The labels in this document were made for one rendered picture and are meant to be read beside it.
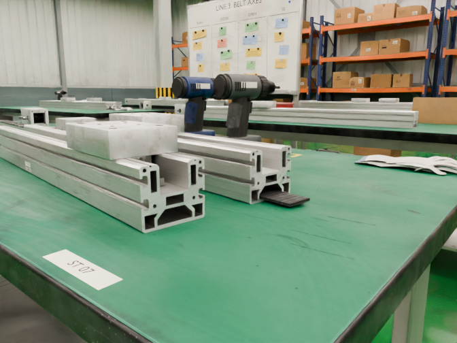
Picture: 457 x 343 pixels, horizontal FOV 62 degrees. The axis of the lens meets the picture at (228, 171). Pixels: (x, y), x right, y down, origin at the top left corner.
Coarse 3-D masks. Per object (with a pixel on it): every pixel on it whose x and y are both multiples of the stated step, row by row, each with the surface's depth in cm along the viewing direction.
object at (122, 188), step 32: (0, 128) 100; (32, 128) 103; (32, 160) 82; (64, 160) 66; (96, 160) 55; (128, 160) 51; (160, 160) 56; (192, 160) 51; (96, 192) 57; (128, 192) 49; (160, 192) 50; (192, 192) 52; (128, 224) 51; (160, 224) 50
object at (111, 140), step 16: (80, 128) 57; (96, 128) 53; (112, 128) 52; (128, 128) 53; (144, 128) 54; (160, 128) 55; (176, 128) 57; (80, 144) 58; (96, 144) 53; (112, 144) 51; (128, 144) 52; (144, 144) 54; (160, 144) 56; (176, 144) 58; (144, 160) 56
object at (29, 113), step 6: (36, 108) 205; (42, 108) 205; (24, 114) 200; (30, 114) 194; (36, 114) 199; (42, 114) 201; (24, 120) 202; (30, 120) 195; (36, 120) 199; (42, 120) 201; (48, 120) 201; (42, 126) 199; (48, 126) 201
